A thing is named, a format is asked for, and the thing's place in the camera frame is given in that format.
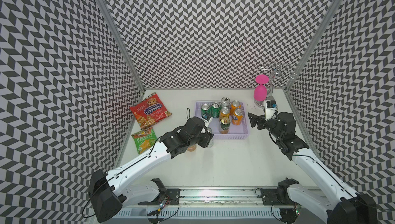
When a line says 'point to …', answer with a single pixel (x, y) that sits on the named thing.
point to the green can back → (215, 110)
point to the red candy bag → (150, 111)
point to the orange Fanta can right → (237, 116)
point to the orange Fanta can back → (235, 104)
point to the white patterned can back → (225, 102)
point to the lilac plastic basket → (236, 132)
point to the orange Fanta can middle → (225, 111)
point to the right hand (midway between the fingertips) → (256, 113)
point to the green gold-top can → (225, 125)
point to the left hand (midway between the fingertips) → (206, 134)
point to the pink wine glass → (260, 90)
